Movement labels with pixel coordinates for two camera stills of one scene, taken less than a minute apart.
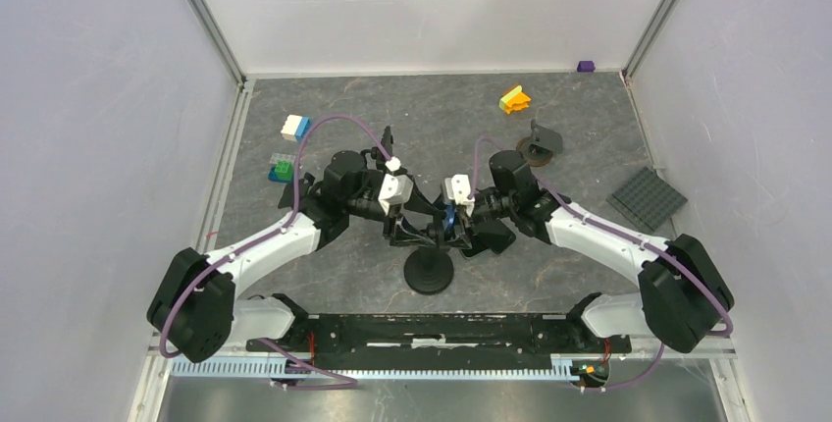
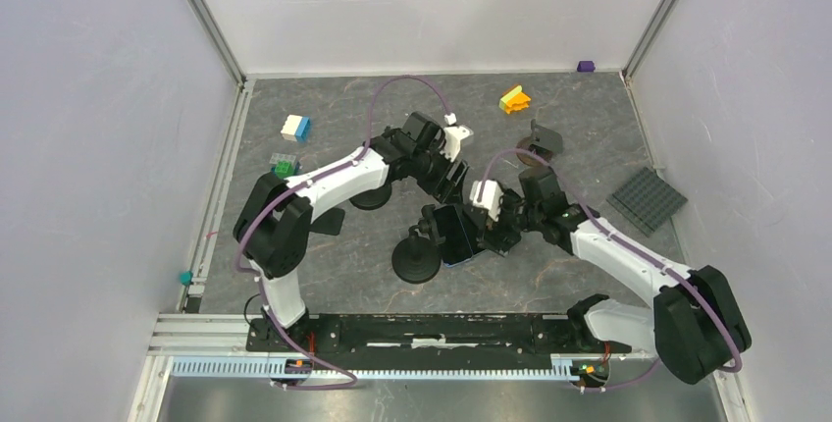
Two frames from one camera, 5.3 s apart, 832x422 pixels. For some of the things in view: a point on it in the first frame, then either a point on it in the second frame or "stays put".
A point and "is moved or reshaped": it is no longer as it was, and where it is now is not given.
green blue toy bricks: x=281 y=167 stays put
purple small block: x=586 y=66 stays put
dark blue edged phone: x=450 y=212 is moved or reshaped
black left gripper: x=404 y=235 to x=443 y=190
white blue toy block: x=296 y=128 stays put
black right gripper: x=467 y=222 to x=491 y=232
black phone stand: x=429 y=271 is moved or reshaped
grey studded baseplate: x=647 y=198 stays put
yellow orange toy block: x=515 y=100 stays put
